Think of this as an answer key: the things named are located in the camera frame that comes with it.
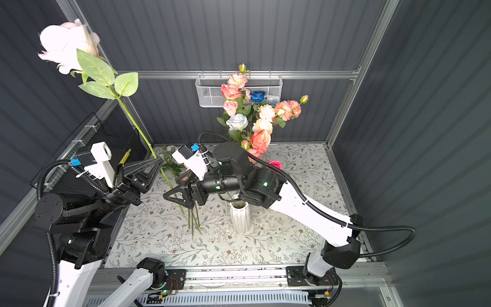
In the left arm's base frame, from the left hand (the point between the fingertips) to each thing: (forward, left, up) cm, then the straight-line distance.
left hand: (164, 161), depth 42 cm
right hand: (-2, +1, -10) cm, 10 cm away
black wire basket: (+48, +44, -29) cm, 71 cm away
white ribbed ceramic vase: (+2, -16, -35) cm, 39 cm away
